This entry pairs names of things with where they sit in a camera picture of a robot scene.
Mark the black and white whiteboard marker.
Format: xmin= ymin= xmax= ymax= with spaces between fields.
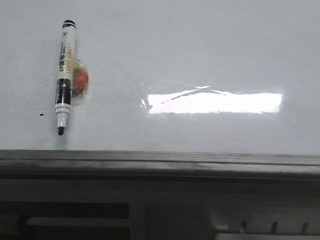
xmin=55 ymin=19 xmax=88 ymax=136

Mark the white whiteboard with grey frame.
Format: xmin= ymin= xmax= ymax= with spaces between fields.
xmin=0 ymin=0 xmax=320 ymax=179

